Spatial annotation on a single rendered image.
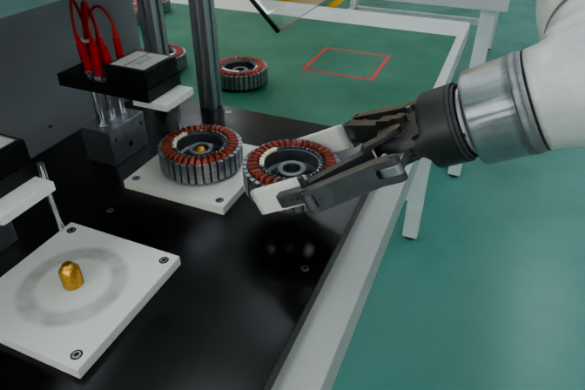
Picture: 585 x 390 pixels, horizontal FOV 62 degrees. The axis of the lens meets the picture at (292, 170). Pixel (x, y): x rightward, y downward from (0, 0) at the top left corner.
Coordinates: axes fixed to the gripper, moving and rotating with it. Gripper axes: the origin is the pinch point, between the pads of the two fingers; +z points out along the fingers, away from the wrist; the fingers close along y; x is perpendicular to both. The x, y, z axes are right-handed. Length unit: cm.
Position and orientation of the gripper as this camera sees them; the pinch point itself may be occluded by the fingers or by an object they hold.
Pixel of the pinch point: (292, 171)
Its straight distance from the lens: 56.3
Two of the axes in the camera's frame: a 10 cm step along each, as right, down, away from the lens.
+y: 3.9, -5.0, 7.7
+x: -4.6, -8.3, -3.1
